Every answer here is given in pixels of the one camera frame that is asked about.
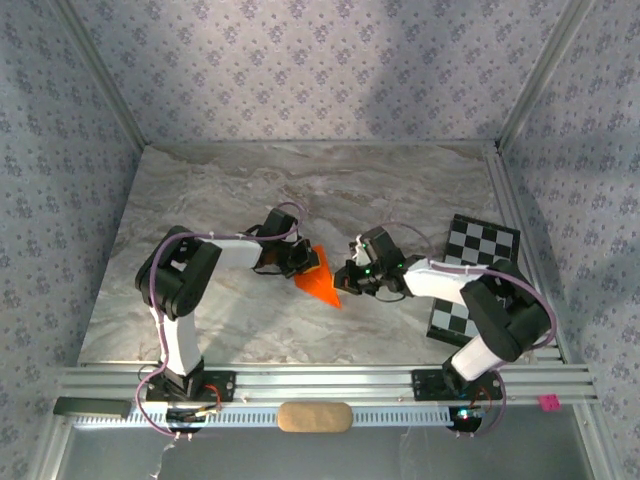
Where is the orange cloth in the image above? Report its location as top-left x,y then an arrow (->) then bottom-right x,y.
293,243 -> 343,310

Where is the black grey checkerboard panel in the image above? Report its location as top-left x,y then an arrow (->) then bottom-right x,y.
425,213 -> 521,346

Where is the tan oval cork pad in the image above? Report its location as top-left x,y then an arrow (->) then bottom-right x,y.
277,401 -> 354,434

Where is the controller board with green light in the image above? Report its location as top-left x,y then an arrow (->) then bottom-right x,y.
447,405 -> 486,431

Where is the flat black bar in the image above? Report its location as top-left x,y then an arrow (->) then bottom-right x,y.
53,397 -> 130,420

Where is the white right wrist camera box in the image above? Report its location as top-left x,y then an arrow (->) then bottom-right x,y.
349,235 -> 370,267

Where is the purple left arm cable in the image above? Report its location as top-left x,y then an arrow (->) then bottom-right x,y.
134,201 -> 307,441

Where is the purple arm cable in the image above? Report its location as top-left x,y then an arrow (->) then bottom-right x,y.
384,222 -> 557,439
134,201 -> 307,441

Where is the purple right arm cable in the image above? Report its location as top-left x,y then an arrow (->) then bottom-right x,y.
384,222 -> 557,439

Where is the long aluminium profile rail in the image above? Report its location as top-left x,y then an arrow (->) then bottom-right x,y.
55,364 -> 599,405

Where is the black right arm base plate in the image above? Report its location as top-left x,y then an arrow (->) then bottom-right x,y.
412,368 -> 504,402

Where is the aluminium side rail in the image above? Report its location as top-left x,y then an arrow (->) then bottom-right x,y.
482,152 -> 569,364

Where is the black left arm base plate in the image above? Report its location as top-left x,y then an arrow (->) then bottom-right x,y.
145,370 -> 237,404

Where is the white slotted cable duct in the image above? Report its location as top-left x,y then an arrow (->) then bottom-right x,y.
74,403 -> 456,429

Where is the controller board with wires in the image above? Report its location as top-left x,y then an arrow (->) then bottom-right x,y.
164,405 -> 224,434

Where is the aluminium frame post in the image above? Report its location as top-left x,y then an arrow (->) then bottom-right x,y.
497,0 -> 596,147

